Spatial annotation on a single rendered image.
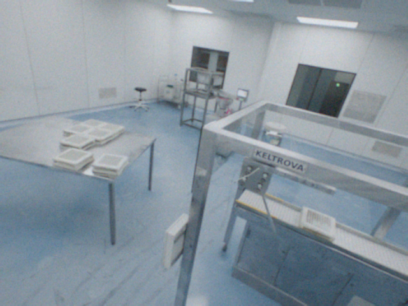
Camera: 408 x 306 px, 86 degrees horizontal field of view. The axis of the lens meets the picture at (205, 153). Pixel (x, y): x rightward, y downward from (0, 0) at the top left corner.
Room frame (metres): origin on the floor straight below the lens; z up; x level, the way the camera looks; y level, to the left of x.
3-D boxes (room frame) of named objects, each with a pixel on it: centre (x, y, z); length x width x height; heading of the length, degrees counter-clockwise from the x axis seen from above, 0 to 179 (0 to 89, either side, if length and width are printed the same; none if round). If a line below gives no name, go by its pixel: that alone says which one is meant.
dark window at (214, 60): (7.61, 0.39, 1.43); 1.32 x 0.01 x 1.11; 65
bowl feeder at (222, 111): (4.53, -0.26, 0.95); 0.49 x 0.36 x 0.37; 65
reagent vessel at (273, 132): (1.54, -0.46, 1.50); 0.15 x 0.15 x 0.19
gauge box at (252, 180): (1.47, -0.41, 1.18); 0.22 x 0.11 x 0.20; 66
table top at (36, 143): (2.18, 1.46, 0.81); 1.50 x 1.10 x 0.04; 86
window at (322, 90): (6.17, -2.65, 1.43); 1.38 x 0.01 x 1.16; 65
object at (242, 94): (4.50, -0.53, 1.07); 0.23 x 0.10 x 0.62; 65
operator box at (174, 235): (0.88, 0.07, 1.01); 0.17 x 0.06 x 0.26; 156
